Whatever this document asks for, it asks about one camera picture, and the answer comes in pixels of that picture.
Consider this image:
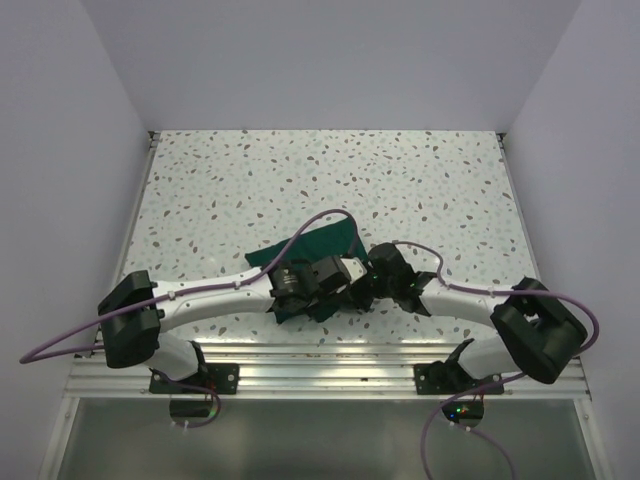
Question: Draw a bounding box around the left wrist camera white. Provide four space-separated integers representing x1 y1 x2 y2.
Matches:
341 258 367 284

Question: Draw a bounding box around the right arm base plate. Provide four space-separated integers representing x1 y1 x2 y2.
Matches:
413 361 504 395

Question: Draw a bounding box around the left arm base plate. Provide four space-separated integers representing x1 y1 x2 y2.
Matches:
149 363 240 395

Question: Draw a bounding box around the green surgical drape cloth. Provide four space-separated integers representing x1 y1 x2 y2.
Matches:
245 218 368 323

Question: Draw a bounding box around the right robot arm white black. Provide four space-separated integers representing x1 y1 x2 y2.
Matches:
348 243 588 393

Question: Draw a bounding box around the aluminium rail frame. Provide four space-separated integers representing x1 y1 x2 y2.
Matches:
64 342 594 401

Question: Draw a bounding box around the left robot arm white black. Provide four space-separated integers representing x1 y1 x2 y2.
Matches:
98 256 364 393

